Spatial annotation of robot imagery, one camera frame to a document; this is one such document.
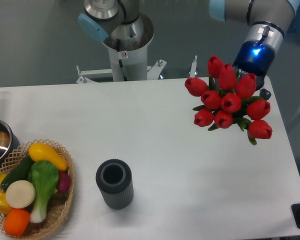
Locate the woven wicker basket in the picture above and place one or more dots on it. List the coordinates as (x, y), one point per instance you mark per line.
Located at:
(59, 204)

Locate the black blue-lit gripper body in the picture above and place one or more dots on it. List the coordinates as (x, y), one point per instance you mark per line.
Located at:
(254, 59)

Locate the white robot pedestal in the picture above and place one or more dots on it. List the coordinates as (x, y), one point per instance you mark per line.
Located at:
(127, 48)

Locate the yellow squash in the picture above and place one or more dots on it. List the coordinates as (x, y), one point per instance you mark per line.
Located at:
(42, 152)

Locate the red tulip bouquet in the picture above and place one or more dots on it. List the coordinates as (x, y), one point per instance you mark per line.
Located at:
(228, 99)

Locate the green bok choy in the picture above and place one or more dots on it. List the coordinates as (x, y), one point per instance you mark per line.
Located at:
(44, 177)

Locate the orange fruit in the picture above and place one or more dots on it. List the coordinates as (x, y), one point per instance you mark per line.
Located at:
(16, 222)

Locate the cream round radish slice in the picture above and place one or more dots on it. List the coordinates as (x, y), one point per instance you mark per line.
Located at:
(20, 194)

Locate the dark grey ribbed vase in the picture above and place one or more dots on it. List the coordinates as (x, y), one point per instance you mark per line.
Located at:
(115, 182)

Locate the yellow bell pepper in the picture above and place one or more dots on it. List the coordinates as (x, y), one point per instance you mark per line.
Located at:
(5, 208)

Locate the green cucumber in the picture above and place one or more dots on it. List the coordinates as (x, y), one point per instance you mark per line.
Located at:
(20, 172)

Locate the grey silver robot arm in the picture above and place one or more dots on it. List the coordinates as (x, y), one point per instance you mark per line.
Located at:
(269, 20)

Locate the purple red radish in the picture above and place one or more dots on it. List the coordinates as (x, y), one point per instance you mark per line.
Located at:
(64, 182)

